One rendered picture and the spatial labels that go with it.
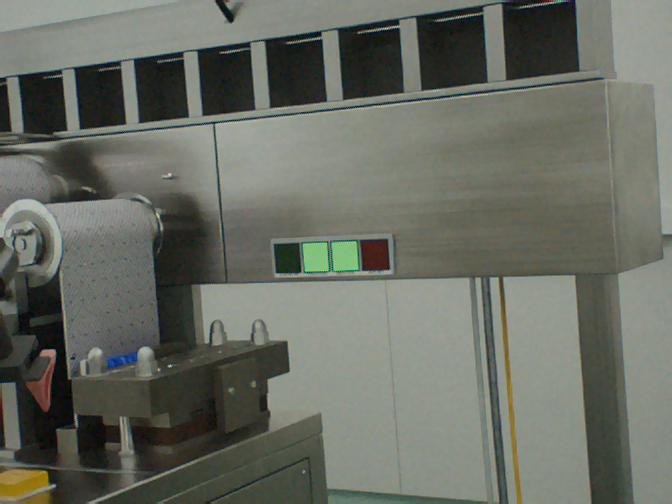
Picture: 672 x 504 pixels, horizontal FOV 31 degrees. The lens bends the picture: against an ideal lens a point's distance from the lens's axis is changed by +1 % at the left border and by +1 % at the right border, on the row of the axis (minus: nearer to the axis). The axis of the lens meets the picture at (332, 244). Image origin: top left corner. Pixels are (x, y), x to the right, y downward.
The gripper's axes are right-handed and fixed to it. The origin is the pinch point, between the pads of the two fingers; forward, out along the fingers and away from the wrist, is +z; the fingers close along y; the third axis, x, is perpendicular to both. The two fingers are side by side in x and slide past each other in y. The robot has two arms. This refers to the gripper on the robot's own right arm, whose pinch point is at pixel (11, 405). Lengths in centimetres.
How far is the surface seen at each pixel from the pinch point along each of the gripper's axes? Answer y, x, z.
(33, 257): 10.4, -40.2, 2.1
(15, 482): 3.9, -0.7, 14.6
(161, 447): -9.9, -21.3, 27.9
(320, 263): -34, -54, 16
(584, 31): -81, -56, -22
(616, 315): -84, -49, 27
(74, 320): 5.5, -37.2, 13.1
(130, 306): 0, -49, 19
